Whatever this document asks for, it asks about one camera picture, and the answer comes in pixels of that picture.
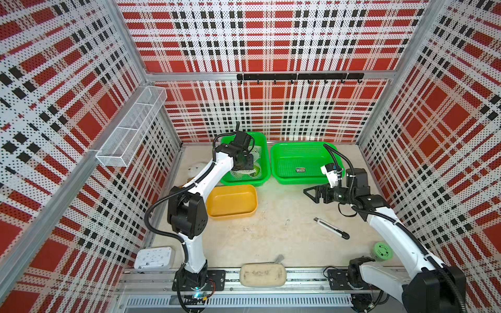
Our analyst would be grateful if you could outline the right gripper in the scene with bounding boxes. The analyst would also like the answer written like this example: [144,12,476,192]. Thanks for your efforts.
[303,183,354,206]

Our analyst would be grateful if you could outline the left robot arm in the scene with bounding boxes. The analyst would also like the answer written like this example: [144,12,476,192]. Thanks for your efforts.
[144,122,254,293]

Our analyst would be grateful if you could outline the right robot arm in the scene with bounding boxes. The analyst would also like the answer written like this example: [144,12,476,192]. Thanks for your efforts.
[310,144,468,312]

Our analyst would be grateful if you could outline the empty green plastic basket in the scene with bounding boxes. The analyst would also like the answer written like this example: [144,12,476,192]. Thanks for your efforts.
[220,132,271,186]

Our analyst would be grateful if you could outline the black pen tool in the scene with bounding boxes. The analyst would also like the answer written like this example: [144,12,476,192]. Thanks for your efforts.
[313,217,350,240]

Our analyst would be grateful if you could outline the yellow plastic bowl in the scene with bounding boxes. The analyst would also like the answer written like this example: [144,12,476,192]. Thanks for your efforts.
[206,185,258,220]

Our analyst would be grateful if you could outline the green basket with fruit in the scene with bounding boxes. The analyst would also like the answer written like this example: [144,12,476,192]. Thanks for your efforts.
[270,142,333,185]

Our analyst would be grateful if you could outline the green tape roll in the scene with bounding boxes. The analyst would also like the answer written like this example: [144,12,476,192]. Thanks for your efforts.
[371,241,393,262]

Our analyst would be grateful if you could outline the beige sponge block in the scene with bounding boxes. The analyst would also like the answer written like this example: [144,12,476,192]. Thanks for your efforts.
[240,263,287,288]

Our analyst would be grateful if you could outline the white power strip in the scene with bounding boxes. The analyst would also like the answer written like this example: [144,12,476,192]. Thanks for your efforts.
[134,246,175,271]

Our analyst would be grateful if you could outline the black hook rail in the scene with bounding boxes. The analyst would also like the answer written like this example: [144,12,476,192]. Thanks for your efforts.
[236,72,365,82]

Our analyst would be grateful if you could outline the clear wall shelf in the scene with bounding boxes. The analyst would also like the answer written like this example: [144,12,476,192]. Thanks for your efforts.
[96,86,166,168]

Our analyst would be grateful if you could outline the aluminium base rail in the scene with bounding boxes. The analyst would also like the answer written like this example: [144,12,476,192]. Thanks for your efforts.
[112,262,411,312]

